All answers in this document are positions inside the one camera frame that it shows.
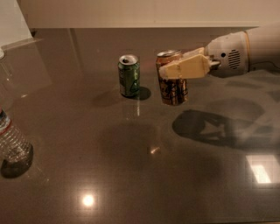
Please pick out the orange soda can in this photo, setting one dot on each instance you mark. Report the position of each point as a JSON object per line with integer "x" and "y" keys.
{"x": 173, "y": 92}

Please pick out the green soda can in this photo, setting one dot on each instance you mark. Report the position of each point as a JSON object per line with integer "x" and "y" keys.
{"x": 129, "y": 75}

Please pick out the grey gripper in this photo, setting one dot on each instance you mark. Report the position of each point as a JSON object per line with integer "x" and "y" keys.
{"x": 227, "y": 53}

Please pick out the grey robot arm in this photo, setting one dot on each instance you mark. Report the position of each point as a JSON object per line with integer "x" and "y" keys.
{"x": 264, "y": 48}

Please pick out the clear plastic water bottle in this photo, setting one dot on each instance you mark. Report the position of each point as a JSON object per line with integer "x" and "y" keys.
{"x": 14, "y": 147}

